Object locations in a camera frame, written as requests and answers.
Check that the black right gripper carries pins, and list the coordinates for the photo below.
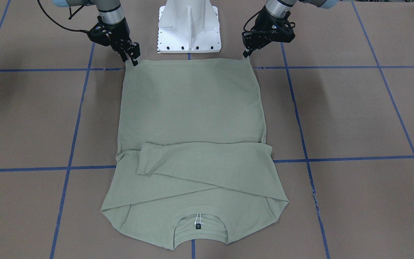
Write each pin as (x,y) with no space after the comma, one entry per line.
(117,32)

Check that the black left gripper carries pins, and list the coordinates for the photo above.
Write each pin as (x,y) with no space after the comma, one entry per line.
(264,22)

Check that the green long-sleeve shirt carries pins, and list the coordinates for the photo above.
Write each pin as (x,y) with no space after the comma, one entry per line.
(192,159)

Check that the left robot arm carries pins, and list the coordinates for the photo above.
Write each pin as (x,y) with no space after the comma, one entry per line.
(276,7)

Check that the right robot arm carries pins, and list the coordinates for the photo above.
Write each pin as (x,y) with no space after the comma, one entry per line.
(111,10)

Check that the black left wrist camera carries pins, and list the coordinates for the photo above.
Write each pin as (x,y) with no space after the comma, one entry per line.
(281,30)

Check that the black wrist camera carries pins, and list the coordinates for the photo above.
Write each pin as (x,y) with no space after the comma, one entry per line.
(99,34)
(281,30)

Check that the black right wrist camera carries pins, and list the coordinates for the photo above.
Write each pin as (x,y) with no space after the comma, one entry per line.
(99,34)

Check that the white pedestal base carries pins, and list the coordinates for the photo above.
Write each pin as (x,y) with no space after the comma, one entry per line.
(188,26)

